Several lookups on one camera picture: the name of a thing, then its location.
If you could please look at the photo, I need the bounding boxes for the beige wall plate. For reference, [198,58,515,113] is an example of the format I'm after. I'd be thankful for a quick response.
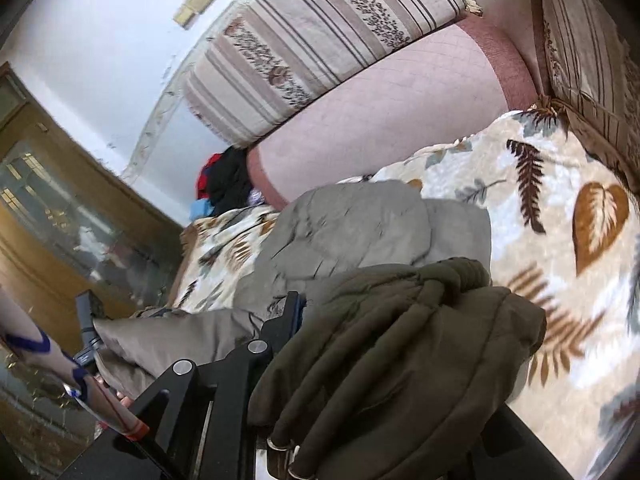
[174,0,217,28]

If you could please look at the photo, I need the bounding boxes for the long striped floral cushion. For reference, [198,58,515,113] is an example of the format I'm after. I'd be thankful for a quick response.
[182,0,471,148]

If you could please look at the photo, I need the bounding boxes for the pink brown sofa armrest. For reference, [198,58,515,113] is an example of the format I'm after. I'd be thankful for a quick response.
[472,0,546,96]

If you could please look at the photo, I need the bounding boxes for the leaf print blanket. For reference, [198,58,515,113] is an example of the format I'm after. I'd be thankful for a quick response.
[172,107,640,480]

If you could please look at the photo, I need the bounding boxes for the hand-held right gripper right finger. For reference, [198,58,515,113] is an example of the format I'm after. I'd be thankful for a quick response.
[480,402,581,480]

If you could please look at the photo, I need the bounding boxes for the olive quilted hooded jacket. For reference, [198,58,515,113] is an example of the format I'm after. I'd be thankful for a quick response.
[92,180,548,480]

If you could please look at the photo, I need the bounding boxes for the black and red clothes pile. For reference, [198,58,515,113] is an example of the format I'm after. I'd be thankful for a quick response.
[196,147,258,216]

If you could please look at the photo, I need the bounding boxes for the pink sofa bolster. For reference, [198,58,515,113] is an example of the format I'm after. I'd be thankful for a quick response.
[246,17,538,211]

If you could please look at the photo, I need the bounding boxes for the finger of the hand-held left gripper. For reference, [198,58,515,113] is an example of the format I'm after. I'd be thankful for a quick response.
[74,290,107,376]

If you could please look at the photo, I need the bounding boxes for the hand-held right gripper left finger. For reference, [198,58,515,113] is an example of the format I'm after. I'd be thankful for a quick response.
[57,290,306,480]

